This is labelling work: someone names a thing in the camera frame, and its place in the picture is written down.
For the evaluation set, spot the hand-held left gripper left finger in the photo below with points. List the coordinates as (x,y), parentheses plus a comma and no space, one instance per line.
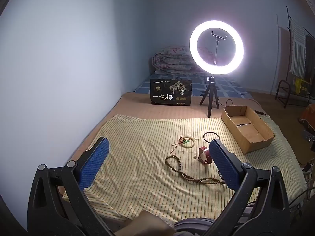
(94,162)

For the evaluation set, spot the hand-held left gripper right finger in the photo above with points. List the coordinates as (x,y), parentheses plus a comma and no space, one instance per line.
(225,163)

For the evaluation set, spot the cardboard box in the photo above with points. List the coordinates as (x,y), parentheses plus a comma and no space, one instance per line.
(256,137)

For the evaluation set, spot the thin metal bangle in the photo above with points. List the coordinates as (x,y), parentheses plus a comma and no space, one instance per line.
(211,132)

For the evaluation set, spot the yellow striped cloth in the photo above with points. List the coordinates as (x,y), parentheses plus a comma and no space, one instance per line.
(137,152)

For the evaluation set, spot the black tripod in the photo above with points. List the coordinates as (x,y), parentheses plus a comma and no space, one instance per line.
(209,95)

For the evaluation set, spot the blue checked bed sheet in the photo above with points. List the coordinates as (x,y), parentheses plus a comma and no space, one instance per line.
(228,86)

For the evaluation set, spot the tan cloth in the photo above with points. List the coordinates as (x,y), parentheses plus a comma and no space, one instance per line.
(145,223)

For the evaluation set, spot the black printed snack bag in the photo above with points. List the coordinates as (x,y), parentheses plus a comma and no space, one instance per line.
(169,93)

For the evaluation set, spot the black metal rack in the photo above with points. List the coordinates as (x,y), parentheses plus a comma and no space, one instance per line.
(279,88)

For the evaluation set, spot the yellow box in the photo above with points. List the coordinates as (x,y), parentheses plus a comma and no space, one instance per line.
(301,84)

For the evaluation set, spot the folded floral quilt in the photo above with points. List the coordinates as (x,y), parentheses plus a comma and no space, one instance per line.
(169,59)

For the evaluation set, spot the hanging striped towel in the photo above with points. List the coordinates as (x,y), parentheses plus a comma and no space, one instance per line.
(297,49)

